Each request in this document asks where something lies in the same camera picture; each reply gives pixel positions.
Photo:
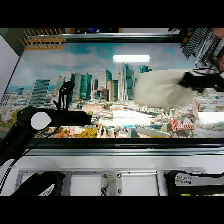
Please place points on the black white patterned garment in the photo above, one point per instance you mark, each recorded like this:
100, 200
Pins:
200, 41

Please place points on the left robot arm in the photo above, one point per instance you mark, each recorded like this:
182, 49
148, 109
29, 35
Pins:
20, 130

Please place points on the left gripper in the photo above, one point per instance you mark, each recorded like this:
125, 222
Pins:
80, 118

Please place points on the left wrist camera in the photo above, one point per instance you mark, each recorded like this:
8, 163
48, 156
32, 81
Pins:
66, 91

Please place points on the cream knitted sweater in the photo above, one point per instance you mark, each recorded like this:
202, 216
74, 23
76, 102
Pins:
163, 88

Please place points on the silver frame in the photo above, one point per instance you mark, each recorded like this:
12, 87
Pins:
133, 156

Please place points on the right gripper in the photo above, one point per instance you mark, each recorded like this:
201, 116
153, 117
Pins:
190, 81

